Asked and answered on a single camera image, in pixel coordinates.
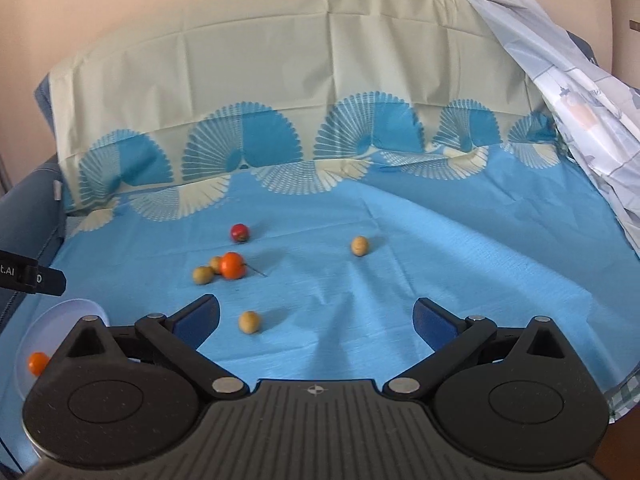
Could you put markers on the pale printed blanket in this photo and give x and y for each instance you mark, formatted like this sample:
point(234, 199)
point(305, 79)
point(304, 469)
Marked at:
point(575, 100)

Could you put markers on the blue fan-print bed sheet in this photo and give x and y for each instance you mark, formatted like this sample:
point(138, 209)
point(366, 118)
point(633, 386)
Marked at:
point(400, 260)

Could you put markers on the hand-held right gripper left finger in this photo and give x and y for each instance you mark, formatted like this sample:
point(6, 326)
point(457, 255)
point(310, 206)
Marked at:
point(197, 320)

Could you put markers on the plaid cloth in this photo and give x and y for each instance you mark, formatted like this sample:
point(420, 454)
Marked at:
point(625, 390)

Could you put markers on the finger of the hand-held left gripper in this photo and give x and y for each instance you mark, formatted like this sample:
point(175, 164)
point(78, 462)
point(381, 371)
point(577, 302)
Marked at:
point(47, 281)

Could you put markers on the mandarin orange with stem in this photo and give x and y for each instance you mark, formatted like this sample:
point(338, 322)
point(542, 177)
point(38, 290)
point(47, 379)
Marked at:
point(232, 265)

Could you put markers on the red cherry tomato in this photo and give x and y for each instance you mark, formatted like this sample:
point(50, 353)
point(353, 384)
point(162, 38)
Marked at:
point(239, 232)

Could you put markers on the small mandarin orange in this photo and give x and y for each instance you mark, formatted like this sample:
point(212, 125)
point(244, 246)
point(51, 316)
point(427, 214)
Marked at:
point(37, 363)

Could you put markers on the light blue plate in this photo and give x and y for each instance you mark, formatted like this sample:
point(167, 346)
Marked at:
point(55, 320)

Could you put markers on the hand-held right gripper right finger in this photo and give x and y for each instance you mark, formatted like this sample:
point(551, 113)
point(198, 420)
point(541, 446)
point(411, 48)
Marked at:
point(432, 325)

